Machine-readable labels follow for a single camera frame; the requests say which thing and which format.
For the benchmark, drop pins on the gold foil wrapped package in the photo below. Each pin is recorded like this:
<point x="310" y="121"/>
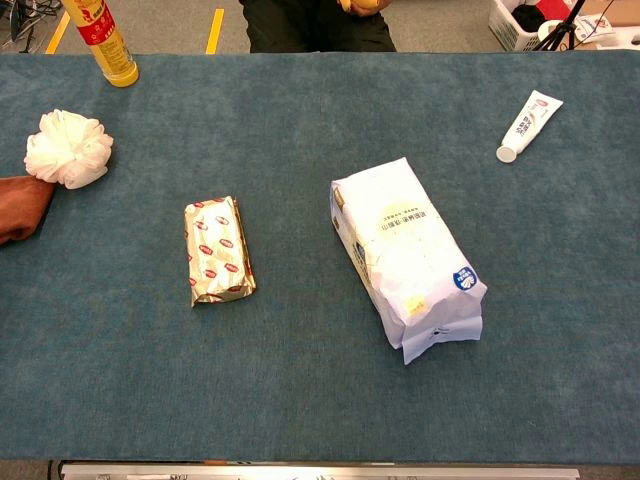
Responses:
<point x="220" y="252"/>

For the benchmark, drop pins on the yellow red spray can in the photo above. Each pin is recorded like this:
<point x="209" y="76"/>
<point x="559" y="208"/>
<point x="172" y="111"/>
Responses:
<point x="106" y="40"/>

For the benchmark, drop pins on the seated person in dark clothes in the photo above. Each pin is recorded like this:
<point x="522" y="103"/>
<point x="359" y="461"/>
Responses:
<point x="320" y="27"/>

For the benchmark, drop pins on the white printed box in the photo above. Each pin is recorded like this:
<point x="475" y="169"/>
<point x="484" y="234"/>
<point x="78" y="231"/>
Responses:
<point x="592" y="27"/>

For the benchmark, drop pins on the white plastic laundry basket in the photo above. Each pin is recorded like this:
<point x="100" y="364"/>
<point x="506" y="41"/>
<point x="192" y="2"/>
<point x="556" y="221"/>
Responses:
<point x="515" y="25"/>

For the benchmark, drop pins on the white toothpaste tube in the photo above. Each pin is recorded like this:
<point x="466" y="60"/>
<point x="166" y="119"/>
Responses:
<point x="527" y="125"/>

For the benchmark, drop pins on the brown folded towel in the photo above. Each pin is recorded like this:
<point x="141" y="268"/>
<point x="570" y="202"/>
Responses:
<point x="20" y="205"/>

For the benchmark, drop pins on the blue table cloth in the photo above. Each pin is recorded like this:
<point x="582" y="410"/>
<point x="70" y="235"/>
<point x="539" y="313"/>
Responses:
<point x="320" y="260"/>

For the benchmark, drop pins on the white plastic food package bag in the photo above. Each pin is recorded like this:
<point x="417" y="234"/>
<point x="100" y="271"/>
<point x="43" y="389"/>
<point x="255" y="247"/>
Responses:
<point x="410" y="250"/>

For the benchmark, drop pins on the yellow plush toy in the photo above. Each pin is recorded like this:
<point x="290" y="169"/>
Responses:
<point x="360" y="4"/>

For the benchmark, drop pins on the silver aluminium table rail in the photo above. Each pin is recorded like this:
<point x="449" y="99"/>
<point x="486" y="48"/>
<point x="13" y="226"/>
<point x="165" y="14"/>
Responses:
<point x="320" y="471"/>

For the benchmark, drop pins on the black tripod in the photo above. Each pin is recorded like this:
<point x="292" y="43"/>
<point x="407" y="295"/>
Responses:
<point x="562" y="30"/>

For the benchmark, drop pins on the white mesh bath sponge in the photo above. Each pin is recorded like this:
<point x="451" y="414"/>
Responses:
<point x="67" y="150"/>

